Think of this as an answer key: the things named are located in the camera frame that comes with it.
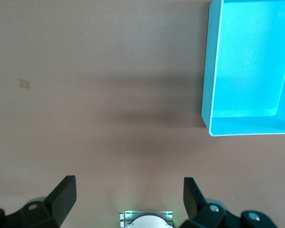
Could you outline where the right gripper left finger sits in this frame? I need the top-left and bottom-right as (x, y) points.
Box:
(0, 175), (77, 228)

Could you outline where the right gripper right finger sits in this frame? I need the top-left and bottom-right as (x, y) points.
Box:
(177, 176), (279, 228)

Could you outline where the blue plastic box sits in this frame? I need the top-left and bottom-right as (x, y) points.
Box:
(201, 0), (285, 137)

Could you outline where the brown tape patch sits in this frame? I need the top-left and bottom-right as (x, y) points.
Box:
(19, 78), (31, 89)

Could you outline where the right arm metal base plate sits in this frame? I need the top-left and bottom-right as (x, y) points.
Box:
(119, 209), (174, 228)

